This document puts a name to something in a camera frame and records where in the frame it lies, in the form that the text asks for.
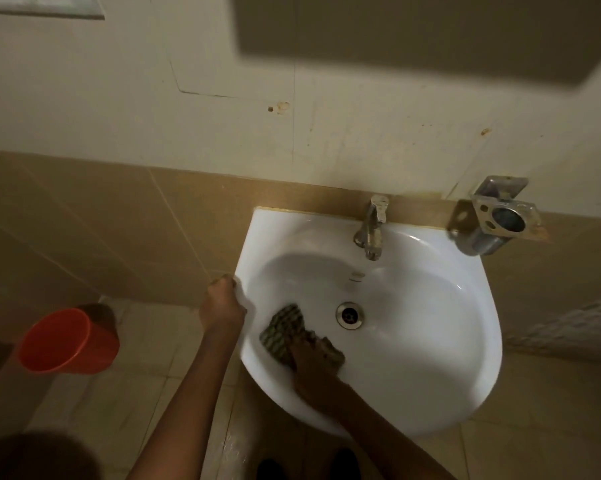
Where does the orange plastic bucket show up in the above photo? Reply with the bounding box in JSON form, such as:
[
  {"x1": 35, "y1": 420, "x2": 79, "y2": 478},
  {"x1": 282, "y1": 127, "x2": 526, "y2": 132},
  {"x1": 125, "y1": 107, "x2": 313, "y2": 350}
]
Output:
[{"x1": 19, "y1": 308, "x2": 120, "y2": 375}]

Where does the person's black shoe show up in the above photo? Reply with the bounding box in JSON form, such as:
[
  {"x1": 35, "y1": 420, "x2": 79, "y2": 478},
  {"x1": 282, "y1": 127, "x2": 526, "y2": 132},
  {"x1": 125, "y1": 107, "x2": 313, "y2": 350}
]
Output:
[
  {"x1": 256, "y1": 458, "x2": 290, "y2": 480},
  {"x1": 329, "y1": 448, "x2": 362, "y2": 480}
]

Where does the checked cleaning cloth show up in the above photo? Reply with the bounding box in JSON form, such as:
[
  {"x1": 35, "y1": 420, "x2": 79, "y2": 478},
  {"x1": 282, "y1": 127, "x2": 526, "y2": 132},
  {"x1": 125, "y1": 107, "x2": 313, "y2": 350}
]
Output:
[{"x1": 259, "y1": 304, "x2": 345, "y2": 374}]

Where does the chrome wall toothbrush holder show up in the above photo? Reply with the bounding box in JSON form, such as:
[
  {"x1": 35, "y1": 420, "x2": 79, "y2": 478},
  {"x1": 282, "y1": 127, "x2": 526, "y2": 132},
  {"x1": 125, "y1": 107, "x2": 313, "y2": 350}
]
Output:
[{"x1": 448, "y1": 176, "x2": 542, "y2": 257}]

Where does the metal basin drain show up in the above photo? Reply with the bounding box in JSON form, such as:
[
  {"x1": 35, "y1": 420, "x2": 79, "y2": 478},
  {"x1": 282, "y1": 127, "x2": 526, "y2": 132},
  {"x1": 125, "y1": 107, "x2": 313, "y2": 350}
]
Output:
[{"x1": 336, "y1": 302, "x2": 365, "y2": 329}]

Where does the white wall switch plate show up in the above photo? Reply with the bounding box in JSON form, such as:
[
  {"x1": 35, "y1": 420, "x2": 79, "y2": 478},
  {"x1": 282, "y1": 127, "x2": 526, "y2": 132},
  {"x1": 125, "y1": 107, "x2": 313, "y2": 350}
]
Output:
[{"x1": 0, "y1": 0, "x2": 105, "y2": 20}]

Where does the person's left hand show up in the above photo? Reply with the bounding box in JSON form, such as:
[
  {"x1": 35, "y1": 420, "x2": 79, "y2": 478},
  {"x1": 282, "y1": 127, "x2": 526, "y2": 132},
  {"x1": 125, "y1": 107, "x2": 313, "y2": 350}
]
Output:
[{"x1": 198, "y1": 275, "x2": 248, "y2": 337}]

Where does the person's left forearm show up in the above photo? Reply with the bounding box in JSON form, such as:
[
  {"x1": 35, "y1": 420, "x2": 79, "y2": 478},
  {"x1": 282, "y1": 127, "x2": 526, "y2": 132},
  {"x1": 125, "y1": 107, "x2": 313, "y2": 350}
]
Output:
[{"x1": 124, "y1": 327, "x2": 241, "y2": 480}]

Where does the person's right forearm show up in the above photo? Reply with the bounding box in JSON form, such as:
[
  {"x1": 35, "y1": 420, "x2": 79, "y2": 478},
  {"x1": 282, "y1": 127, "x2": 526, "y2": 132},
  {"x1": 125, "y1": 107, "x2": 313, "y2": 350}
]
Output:
[{"x1": 325, "y1": 384, "x2": 457, "y2": 480}]

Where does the chrome tap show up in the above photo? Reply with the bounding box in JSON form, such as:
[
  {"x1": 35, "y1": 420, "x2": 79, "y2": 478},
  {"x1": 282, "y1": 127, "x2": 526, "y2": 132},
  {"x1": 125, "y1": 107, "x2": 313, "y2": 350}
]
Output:
[{"x1": 353, "y1": 194, "x2": 390, "y2": 261}]

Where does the person's right hand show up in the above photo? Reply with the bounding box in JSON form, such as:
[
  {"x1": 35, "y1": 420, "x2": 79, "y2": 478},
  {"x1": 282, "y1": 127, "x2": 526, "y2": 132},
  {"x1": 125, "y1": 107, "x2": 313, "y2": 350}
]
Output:
[{"x1": 286, "y1": 335, "x2": 351, "y2": 414}]

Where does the white ceramic wash basin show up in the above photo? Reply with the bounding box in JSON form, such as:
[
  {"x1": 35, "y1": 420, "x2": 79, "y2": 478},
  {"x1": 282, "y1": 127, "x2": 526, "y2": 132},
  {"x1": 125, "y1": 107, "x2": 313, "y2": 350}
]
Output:
[{"x1": 234, "y1": 207, "x2": 503, "y2": 438}]

